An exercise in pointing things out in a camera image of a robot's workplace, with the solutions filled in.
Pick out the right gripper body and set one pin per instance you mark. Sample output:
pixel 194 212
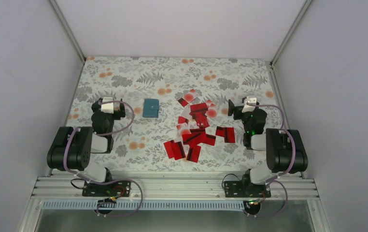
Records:
pixel 237 109

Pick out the red card centre pile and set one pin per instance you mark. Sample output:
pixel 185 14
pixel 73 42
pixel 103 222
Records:
pixel 201 120

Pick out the aluminium rail frame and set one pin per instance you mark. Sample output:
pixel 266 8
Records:
pixel 177 185

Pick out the perforated cable tray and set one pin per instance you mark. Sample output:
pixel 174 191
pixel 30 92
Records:
pixel 63 204

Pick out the teal leather card holder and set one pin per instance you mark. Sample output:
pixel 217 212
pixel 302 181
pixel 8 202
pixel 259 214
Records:
pixel 151 108

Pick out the red card pile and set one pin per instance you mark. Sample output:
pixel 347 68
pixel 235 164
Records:
pixel 201 120
pixel 199 108

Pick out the red card front left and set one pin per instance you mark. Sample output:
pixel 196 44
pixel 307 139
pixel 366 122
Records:
pixel 174 150

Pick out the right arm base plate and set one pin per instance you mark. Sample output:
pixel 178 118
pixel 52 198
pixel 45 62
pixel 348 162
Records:
pixel 236 189

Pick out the red card top pile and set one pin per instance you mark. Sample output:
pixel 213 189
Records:
pixel 199 108

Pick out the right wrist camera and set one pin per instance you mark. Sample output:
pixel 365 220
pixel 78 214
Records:
pixel 249 104

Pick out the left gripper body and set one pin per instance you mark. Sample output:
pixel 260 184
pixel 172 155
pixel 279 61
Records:
pixel 118 115

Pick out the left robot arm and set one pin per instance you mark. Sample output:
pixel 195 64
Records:
pixel 72 147

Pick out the red card front middle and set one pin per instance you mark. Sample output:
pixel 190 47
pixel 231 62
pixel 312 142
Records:
pixel 193 153

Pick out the red card right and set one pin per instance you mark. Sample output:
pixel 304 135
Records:
pixel 228 134

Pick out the floral table mat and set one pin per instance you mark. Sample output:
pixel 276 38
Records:
pixel 139 141

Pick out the red card with stripe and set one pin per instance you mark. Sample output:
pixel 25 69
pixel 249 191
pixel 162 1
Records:
pixel 196 137

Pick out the white card top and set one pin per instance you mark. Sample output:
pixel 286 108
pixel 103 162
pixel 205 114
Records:
pixel 190 96

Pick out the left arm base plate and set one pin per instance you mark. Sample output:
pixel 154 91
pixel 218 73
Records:
pixel 116 189

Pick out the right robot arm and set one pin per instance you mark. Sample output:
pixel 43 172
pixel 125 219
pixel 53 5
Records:
pixel 284 149

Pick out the white card red dot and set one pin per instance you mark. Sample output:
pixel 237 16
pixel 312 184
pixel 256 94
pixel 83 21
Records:
pixel 213 111

